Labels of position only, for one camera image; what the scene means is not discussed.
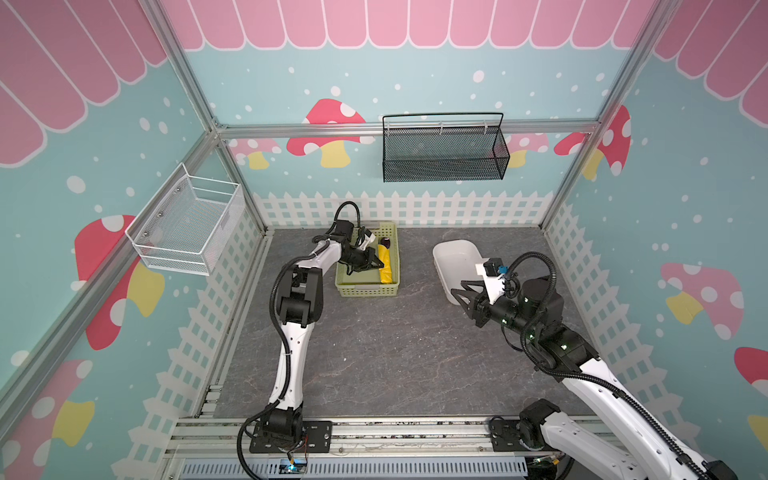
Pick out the black mesh wall basket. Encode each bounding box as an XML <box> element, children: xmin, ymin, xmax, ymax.
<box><xmin>381</xmin><ymin>112</ymin><xmax>511</xmax><ymax>183</ymax></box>

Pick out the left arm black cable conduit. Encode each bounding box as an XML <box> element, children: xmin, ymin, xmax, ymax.
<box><xmin>236</xmin><ymin>200</ymin><xmax>362</xmax><ymax>480</ymax></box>

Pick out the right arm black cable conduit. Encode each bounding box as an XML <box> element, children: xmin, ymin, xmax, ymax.
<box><xmin>502</xmin><ymin>251</ymin><xmax>715</xmax><ymax>480</ymax></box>

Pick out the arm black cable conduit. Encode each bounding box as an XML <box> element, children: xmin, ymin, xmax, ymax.
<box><xmin>502</xmin><ymin>251</ymin><xmax>715</xmax><ymax>480</ymax></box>
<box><xmin>236</xmin><ymin>200</ymin><xmax>362</xmax><ymax>480</ymax></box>

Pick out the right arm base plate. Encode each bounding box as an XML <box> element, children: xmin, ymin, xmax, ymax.
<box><xmin>488</xmin><ymin>416</ymin><xmax>544</xmax><ymax>452</ymax></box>

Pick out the green perforated plastic basket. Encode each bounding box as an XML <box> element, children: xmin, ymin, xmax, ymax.
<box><xmin>335</xmin><ymin>222</ymin><xmax>401</xmax><ymax>298</ymax></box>

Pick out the white plastic tub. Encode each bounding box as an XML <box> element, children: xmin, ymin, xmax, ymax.
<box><xmin>432</xmin><ymin>240</ymin><xmax>487</xmax><ymax>305</ymax></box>

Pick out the white wire wall basket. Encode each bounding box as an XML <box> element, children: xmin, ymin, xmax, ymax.
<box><xmin>125</xmin><ymin>164</ymin><xmax>245</xmax><ymax>276</ymax></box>

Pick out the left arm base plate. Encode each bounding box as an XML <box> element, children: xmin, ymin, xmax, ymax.
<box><xmin>245</xmin><ymin>421</ymin><xmax>333</xmax><ymax>454</ymax></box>

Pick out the yellow paper napkin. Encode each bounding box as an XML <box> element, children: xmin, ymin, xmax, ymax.
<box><xmin>377</xmin><ymin>244</ymin><xmax>394</xmax><ymax>284</ymax></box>

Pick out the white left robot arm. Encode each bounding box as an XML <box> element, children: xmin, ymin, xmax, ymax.
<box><xmin>260</xmin><ymin>233</ymin><xmax>384</xmax><ymax>445</ymax></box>

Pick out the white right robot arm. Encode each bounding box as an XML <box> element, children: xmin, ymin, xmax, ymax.
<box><xmin>451</xmin><ymin>276</ymin><xmax>736</xmax><ymax>479</ymax></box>

